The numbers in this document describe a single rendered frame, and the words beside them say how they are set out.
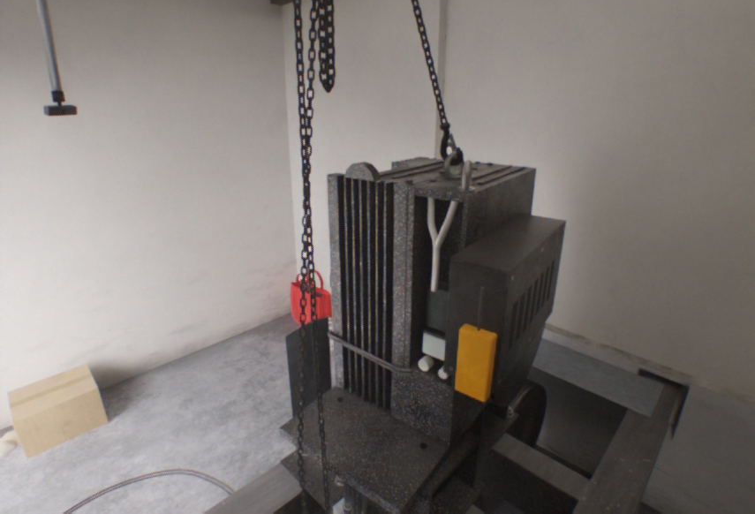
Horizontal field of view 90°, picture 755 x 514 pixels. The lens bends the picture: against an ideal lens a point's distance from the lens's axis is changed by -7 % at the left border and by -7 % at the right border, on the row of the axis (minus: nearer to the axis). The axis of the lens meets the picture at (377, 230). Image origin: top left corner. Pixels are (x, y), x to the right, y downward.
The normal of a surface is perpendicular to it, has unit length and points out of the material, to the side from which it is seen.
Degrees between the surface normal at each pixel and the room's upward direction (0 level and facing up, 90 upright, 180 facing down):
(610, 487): 0
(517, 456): 0
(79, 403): 90
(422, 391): 90
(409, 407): 90
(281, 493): 0
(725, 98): 90
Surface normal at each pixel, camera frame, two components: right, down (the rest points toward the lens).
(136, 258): 0.71, 0.22
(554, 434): -0.70, 0.22
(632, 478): 0.00, -0.95
